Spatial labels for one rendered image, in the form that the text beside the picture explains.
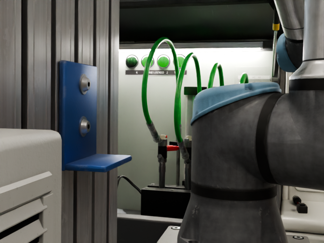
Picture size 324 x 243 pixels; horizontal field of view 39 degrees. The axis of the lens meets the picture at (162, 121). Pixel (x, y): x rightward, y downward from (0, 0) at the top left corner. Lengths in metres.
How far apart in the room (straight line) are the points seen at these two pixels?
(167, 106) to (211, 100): 1.09
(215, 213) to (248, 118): 0.13
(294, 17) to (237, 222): 0.36
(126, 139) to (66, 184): 1.33
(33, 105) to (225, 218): 0.33
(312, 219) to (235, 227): 0.54
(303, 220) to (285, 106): 0.58
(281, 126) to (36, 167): 0.35
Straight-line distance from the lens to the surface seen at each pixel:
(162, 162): 1.39
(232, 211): 0.59
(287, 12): 0.80
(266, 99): 0.58
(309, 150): 0.53
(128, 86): 1.72
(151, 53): 1.27
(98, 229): 0.49
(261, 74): 1.61
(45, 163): 0.26
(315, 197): 1.33
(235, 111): 0.58
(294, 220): 1.11
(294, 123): 0.54
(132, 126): 1.71
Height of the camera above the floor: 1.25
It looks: 3 degrees down
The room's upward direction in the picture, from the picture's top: 1 degrees clockwise
